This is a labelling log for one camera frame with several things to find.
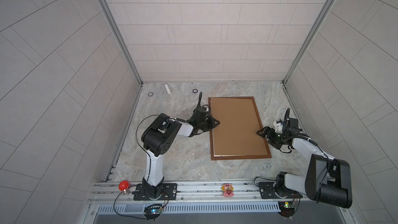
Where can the aluminium front rail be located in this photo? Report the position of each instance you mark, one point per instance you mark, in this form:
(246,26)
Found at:
(245,190)

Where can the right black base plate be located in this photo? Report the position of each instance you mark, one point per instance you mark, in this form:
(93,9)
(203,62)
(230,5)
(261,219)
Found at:
(268,191)

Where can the white vented cable duct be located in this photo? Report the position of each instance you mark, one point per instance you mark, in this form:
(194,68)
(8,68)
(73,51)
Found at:
(193,208)

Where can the blue poster photo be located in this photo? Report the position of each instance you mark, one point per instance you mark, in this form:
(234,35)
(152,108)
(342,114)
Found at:
(221,156)

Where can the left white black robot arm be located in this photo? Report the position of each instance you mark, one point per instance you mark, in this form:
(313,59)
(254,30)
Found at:
(158,138)

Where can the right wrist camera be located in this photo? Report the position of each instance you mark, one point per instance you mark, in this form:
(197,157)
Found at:
(278,126)

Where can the green circuit board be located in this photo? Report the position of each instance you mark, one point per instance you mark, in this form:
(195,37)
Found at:
(152,212)
(287,209)

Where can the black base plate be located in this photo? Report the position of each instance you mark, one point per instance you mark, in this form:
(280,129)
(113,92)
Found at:
(168,191)
(268,191)

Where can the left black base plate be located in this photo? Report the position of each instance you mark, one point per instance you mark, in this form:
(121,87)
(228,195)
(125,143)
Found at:
(168,191)

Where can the pink toy figure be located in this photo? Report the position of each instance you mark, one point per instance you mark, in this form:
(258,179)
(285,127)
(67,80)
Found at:
(227,190)

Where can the white cylinder tube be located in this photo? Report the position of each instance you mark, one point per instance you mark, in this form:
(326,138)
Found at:
(168,89)

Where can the left green circuit board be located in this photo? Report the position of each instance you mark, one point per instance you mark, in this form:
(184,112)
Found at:
(152,212)

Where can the brown wooden picture frame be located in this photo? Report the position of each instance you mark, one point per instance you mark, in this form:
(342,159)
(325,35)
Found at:
(211,130)

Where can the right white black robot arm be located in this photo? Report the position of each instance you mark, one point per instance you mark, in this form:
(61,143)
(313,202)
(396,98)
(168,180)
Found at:
(328,179)

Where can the red emergency stop button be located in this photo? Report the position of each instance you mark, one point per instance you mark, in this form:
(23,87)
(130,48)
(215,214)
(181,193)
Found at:
(124,187)

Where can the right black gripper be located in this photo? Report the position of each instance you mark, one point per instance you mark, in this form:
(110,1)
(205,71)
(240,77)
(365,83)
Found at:
(272,131)

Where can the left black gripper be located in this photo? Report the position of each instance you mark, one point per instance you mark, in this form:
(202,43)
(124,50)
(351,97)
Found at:
(211,125)

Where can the right green circuit board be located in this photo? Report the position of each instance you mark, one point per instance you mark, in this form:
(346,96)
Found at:
(287,209)

